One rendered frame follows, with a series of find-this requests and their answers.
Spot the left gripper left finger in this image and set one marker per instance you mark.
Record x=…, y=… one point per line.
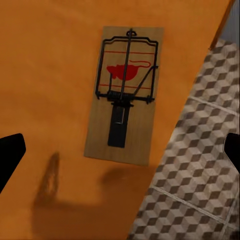
x=12, y=149

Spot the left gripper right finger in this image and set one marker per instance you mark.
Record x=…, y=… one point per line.
x=232, y=148

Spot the mousetrap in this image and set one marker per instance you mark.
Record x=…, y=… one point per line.
x=122, y=111

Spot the cabinet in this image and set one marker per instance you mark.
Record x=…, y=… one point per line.
x=49, y=52

